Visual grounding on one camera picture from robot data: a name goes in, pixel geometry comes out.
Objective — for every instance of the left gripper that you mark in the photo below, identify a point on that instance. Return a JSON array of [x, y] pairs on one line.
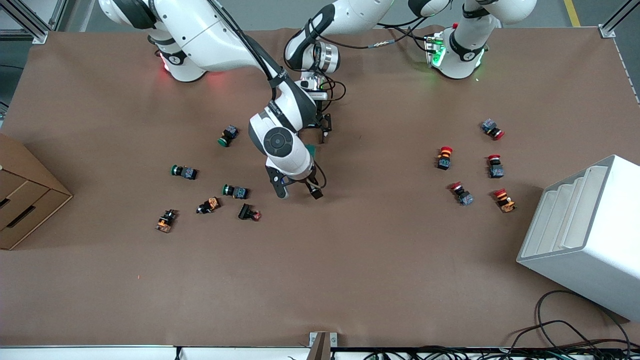
[[323, 121]]

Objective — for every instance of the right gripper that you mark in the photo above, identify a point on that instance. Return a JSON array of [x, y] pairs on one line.
[[312, 184]]

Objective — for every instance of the green load switch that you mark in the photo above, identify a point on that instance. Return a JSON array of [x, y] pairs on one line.
[[311, 149]]

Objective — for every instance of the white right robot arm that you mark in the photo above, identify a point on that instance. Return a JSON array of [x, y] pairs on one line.
[[215, 35]]

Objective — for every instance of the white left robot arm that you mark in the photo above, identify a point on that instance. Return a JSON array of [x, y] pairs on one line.
[[465, 50]]

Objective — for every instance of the red mushroom button orange block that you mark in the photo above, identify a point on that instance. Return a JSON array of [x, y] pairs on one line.
[[444, 158], [504, 200]]

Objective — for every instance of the red mushroom button grey block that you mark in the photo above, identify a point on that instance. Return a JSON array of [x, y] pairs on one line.
[[495, 167], [492, 129], [462, 194]]

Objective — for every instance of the brown cardboard box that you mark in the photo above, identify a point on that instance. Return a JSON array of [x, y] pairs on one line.
[[20, 200]]

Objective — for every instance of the white stepped rack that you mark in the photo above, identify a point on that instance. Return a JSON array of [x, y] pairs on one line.
[[590, 240]]

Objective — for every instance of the black switch red block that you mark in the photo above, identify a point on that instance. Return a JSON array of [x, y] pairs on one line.
[[248, 212]]

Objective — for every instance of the green push button switch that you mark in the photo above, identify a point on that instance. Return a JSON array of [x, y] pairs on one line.
[[228, 135], [184, 172], [235, 191]]

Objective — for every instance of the black selector switch orange block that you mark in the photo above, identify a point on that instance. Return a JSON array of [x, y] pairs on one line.
[[209, 205], [166, 220]]

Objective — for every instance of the grey metal table bracket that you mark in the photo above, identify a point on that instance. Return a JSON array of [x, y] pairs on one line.
[[322, 345]]

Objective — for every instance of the aluminium frame profile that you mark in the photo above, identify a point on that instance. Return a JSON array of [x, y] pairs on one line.
[[30, 27], [607, 31]]

